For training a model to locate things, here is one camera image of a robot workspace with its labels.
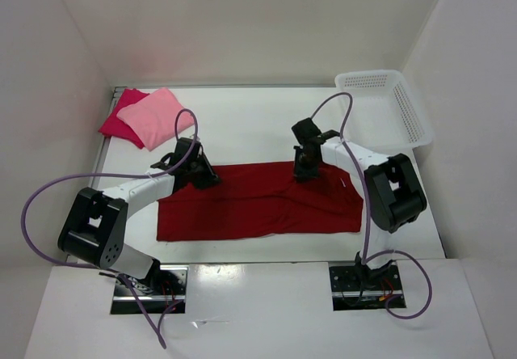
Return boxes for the dark red t shirt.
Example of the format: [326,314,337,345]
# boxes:
[157,162,363,242]

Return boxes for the light pink t shirt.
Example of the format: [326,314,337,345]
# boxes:
[116,87,195,151]

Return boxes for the magenta t shirt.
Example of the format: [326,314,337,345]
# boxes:
[99,89,147,149]

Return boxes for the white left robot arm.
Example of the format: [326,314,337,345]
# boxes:
[57,138,221,294]

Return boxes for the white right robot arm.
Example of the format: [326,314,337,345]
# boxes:
[294,133,427,289]

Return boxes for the white plastic basket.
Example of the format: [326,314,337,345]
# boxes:
[334,70,434,153]

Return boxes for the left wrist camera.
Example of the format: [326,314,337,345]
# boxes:
[174,137,202,167]

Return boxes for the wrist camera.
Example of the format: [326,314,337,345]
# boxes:
[291,117,322,146]
[174,137,202,167]

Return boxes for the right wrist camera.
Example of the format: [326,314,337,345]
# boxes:
[291,117,322,146]

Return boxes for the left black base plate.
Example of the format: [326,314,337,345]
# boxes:
[110,266,188,315]

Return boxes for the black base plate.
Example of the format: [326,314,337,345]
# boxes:
[110,266,188,315]
[329,264,406,311]

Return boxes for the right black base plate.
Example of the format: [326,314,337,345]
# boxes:
[329,264,406,311]

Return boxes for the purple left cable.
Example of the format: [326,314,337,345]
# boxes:
[20,108,201,349]

